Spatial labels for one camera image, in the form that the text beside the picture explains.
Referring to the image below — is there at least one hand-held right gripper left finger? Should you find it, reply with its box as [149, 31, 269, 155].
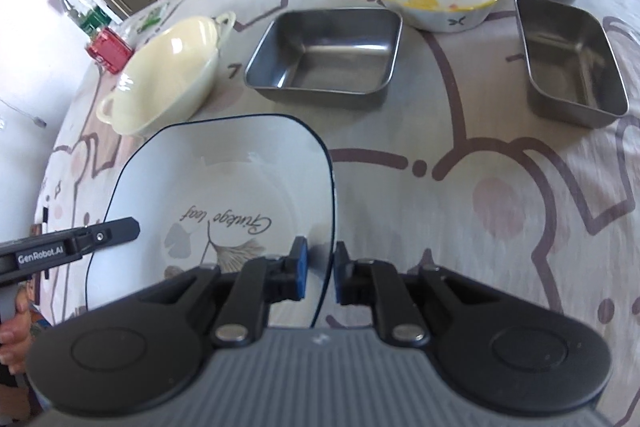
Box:
[134, 236, 308, 349]

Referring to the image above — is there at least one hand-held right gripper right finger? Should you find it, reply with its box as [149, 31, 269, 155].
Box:
[332, 241, 501, 349]

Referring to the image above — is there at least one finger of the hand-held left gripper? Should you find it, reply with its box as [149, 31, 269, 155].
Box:
[70, 217, 141, 258]

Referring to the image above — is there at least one white square leaf-print plate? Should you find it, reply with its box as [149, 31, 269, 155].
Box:
[85, 113, 335, 330]

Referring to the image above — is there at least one square steel tray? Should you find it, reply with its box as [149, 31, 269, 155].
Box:
[243, 7, 405, 110]

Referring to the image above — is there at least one rectangular deep steel tray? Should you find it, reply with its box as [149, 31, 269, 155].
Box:
[515, 0, 630, 129]

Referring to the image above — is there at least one person's left hand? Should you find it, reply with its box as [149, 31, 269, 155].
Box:
[0, 307, 33, 375]

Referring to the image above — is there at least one bear-print tablecloth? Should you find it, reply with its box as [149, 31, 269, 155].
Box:
[37, 0, 640, 427]

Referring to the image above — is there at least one red drink can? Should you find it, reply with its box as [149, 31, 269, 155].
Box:
[86, 27, 133, 74]

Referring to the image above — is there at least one green snack packet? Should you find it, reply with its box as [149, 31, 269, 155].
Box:
[135, 4, 171, 32]

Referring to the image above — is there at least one clear water bottle green label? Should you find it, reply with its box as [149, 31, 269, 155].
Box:
[60, 0, 118, 40]

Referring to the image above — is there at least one white cable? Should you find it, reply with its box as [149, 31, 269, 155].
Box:
[0, 99, 48, 128]

